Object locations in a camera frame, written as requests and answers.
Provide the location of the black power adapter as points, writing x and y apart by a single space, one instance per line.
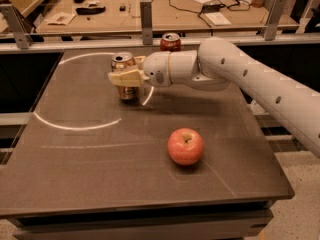
211 7

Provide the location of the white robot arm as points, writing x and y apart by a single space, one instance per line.
218 63

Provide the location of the red apple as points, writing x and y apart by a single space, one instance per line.
185 146

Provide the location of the black device on table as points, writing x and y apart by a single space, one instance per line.
93 10

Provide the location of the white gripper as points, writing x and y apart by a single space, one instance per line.
156 69

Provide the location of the white paper card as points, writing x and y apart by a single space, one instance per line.
60 19
217 18

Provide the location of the white paper card right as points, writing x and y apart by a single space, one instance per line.
217 18

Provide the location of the white paper card left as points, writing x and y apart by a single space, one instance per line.
60 19

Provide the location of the middle metal bracket post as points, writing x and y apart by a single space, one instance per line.
146 22

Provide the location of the red soda can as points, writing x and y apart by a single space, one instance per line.
170 42

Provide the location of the metal bracket post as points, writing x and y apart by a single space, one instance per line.
22 38
270 29
146 22

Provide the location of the right metal bracket post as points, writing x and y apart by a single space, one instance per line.
270 29

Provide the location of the metal rail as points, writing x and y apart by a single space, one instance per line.
251 40

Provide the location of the orange gold soda can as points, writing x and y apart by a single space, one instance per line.
119 62

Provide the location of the left metal bracket post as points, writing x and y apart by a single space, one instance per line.
22 38

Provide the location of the clear plastic bottle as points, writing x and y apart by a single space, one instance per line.
256 108

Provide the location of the wooden background table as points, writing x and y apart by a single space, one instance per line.
123 16

